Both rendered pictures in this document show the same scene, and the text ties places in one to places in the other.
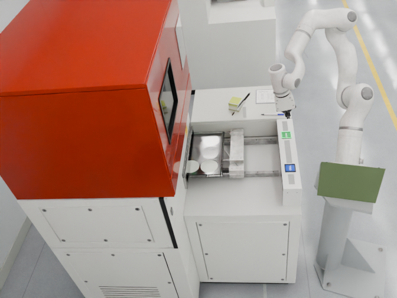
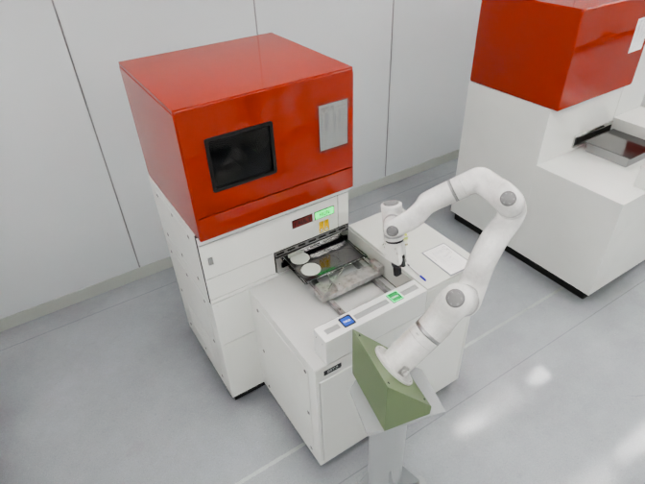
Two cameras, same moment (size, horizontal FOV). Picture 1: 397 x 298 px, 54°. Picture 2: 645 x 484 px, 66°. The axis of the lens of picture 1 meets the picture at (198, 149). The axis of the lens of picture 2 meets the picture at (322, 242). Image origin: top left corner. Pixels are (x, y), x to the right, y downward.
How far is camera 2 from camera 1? 152 cm
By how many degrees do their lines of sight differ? 36
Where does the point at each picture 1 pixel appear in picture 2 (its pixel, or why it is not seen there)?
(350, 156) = (393, 353)
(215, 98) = not seen: hidden behind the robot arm
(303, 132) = (550, 367)
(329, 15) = (491, 183)
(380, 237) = not seen: outside the picture
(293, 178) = (336, 330)
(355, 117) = (431, 318)
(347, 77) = (469, 272)
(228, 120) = (375, 247)
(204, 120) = (359, 232)
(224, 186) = (305, 297)
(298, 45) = (431, 195)
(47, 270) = not seen: hidden behind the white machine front
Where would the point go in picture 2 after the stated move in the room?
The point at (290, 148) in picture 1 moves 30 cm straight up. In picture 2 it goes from (378, 308) to (381, 254)
